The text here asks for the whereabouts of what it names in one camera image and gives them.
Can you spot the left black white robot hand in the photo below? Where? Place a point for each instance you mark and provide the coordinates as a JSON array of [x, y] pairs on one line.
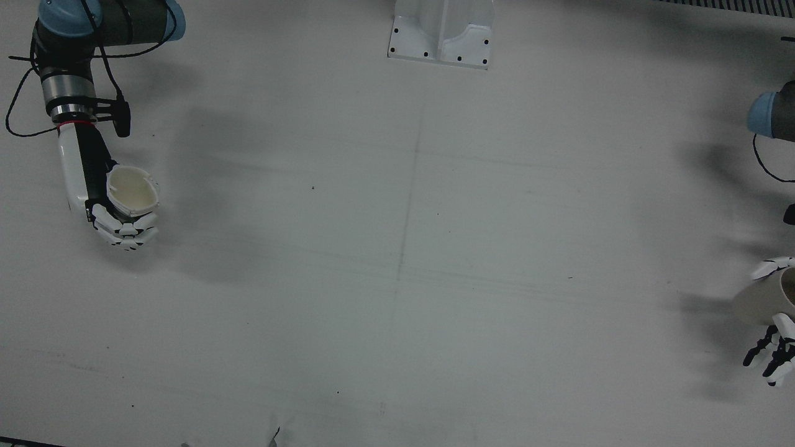
[[785, 338]]

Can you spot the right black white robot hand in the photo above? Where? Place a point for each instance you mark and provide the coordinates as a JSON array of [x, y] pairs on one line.
[[81, 167]]

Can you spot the beige paper cup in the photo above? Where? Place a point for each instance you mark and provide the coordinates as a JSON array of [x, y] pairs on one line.
[[761, 301]]

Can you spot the white paper cup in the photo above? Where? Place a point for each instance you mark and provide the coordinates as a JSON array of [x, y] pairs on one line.
[[131, 189]]

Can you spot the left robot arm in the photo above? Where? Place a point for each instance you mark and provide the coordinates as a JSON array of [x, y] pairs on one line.
[[776, 115]]

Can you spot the grey ribbed strip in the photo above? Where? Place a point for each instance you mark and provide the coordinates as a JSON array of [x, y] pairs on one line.
[[726, 4]]

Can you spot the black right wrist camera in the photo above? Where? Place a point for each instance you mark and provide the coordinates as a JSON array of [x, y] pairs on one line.
[[124, 118]]

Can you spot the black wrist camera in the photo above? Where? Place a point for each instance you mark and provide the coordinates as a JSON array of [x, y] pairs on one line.
[[124, 118], [790, 214]]

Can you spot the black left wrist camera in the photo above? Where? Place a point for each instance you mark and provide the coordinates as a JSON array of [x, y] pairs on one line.
[[790, 214]]

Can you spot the white metal mounting bracket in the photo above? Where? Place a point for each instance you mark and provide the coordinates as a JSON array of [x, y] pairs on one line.
[[441, 37]]

